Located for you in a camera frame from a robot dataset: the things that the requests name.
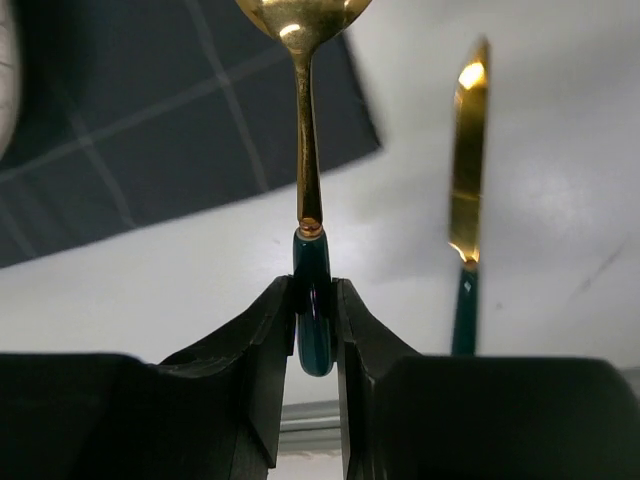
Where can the floral patterned plate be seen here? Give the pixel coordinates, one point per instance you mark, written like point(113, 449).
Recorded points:
point(11, 81)

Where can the gold knife green handle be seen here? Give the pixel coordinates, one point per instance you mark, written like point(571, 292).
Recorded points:
point(465, 197)

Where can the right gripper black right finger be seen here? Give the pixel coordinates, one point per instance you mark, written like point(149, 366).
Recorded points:
point(405, 415)

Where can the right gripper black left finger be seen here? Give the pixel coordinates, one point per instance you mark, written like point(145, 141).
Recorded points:
point(209, 411)

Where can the gold spoon green handle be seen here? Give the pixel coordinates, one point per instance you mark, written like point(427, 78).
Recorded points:
point(302, 27)

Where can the aluminium frame rail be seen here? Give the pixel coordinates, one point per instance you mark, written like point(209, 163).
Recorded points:
point(310, 427)

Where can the dark grey checked cloth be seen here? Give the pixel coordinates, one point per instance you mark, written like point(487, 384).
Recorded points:
point(139, 112)

